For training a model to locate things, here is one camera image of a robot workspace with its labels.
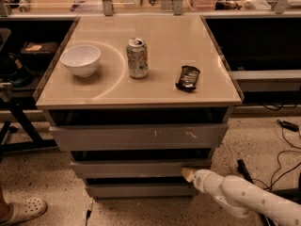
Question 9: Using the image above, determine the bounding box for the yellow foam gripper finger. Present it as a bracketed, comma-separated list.
[182, 168, 195, 183]

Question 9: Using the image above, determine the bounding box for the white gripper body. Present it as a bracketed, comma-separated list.
[193, 169, 224, 198]

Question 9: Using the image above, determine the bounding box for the grey drawer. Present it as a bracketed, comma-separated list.
[71, 159, 212, 179]
[50, 123, 228, 151]

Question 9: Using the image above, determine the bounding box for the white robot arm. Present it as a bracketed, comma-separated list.
[182, 168, 301, 226]

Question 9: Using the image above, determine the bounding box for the grey top drawer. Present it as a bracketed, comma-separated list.
[50, 123, 228, 151]

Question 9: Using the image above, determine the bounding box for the grey drawer cabinet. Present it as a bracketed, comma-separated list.
[36, 15, 242, 200]

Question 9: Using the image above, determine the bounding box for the black stand base bar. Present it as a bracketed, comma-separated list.
[237, 159, 252, 183]

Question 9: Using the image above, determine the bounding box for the black snack bar wrapper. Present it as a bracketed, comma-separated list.
[176, 65, 200, 91]

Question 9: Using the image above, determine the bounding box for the black power adapter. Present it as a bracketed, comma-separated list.
[277, 120, 299, 132]

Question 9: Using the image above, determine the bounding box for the crumpled soda can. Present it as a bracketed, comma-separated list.
[126, 38, 149, 79]

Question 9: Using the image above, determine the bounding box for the white ceramic bowl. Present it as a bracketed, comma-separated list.
[60, 44, 101, 77]

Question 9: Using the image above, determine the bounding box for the white perforated clog shoe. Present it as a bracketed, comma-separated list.
[0, 198, 47, 226]

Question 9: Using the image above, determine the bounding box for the black stand leg left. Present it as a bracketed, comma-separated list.
[0, 82, 58, 154]

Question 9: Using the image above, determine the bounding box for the dark box with label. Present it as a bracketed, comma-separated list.
[21, 41, 59, 58]

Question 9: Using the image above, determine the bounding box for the black floor cable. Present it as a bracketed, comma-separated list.
[250, 127, 301, 193]

